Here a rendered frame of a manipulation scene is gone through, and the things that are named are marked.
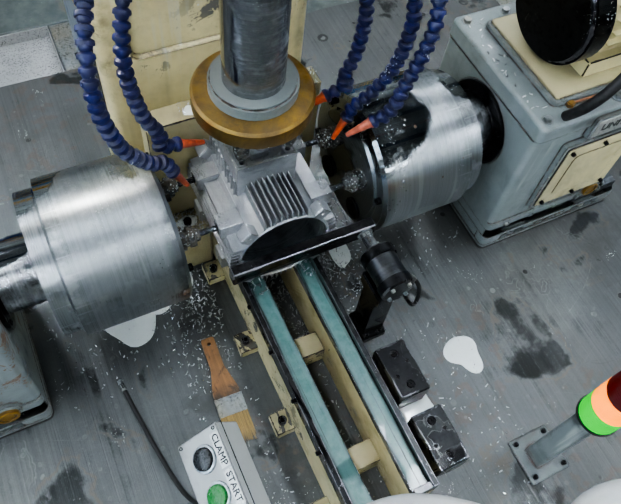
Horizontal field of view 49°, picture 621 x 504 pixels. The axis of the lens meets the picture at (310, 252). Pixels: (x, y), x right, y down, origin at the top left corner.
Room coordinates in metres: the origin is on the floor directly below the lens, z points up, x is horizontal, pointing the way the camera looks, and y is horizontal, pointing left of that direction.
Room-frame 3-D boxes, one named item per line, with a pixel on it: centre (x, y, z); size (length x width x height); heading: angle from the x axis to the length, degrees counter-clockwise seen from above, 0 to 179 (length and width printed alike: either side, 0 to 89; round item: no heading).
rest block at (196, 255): (0.64, 0.23, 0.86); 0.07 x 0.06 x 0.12; 124
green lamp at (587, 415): (0.37, -0.45, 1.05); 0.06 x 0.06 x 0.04
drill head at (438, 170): (0.81, -0.14, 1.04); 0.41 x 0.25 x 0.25; 124
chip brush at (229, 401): (0.39, 0.11, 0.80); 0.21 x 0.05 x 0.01; 31
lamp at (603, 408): (0.37, -0.45, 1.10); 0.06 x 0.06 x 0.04
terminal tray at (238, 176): (0.68, 0.12, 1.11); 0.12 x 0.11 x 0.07; 34
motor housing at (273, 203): (0.65, 0.10, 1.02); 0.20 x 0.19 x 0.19; 34
